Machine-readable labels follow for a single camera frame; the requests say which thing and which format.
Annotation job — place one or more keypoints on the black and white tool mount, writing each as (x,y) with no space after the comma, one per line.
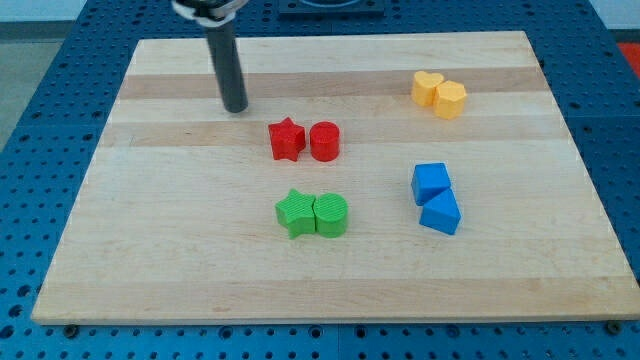
(208,13)

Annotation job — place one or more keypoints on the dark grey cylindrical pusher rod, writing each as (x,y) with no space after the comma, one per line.
(227,68)

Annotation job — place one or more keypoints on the red star block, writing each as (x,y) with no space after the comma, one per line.
(287,139)

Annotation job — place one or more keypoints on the red cylinder block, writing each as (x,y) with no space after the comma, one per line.
(325,141)

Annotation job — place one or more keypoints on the green star block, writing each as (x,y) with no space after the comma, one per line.
(296,213)

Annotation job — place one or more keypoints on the green cylinder block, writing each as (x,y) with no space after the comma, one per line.
(331,215)

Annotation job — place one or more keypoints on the yellow heart block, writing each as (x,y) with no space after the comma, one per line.
(423,87)

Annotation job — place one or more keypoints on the light wooden board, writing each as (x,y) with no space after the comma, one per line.
(175,220)

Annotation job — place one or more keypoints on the yellow hexagon block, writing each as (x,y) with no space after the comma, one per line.
(449,99)

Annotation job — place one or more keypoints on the blue cube block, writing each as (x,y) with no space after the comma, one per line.
(428,181)

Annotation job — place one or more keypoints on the blue triangular prism block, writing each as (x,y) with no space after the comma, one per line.
(441,213)

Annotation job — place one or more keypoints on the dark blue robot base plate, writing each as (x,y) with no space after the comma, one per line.
(292,9)

